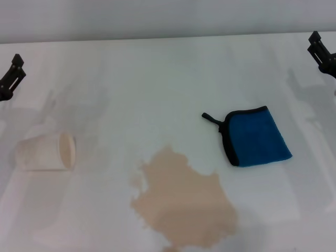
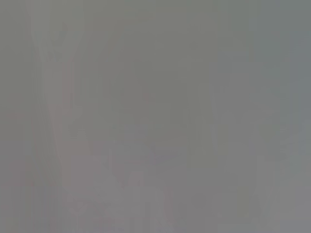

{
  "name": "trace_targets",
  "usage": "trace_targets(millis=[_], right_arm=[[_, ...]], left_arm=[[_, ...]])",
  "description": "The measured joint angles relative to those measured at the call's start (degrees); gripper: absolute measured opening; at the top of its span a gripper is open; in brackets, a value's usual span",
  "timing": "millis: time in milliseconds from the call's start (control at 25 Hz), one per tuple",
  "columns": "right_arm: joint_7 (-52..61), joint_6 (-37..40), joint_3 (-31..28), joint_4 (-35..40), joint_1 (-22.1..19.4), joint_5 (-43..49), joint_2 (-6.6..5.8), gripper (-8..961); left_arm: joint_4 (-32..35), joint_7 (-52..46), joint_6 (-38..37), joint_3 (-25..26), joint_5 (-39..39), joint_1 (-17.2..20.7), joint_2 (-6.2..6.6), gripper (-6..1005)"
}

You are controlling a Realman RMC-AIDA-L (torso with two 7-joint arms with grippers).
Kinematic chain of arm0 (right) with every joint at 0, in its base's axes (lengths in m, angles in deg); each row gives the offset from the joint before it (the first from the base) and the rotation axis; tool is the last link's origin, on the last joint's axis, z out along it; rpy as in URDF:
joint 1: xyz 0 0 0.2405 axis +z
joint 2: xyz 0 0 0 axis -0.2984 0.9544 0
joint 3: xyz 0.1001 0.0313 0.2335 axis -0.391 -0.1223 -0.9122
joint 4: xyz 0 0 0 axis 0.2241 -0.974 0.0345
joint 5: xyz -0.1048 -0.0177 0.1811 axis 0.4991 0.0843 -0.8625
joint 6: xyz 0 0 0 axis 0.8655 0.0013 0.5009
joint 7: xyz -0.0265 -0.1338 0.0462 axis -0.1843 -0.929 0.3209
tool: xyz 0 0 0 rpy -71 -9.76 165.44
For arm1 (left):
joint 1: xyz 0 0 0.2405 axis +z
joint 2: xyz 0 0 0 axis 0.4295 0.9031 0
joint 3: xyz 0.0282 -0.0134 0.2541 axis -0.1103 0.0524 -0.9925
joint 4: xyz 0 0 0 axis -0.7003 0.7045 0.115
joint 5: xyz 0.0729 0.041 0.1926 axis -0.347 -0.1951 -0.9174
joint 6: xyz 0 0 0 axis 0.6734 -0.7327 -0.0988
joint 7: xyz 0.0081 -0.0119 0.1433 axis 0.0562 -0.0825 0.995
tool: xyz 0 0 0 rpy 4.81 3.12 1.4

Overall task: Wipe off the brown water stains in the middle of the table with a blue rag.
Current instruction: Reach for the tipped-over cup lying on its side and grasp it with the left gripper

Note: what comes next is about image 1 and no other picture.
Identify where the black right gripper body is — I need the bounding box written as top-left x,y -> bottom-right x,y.
319,52 -> 336,79

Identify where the white paper cup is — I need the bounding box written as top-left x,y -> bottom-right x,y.
15,132 -> 77,172

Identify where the blue rag with black trim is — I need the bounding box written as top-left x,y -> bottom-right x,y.
201,106 -> 293,168

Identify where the brown liquid spill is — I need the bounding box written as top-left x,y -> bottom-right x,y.
130,144 -> 241,252

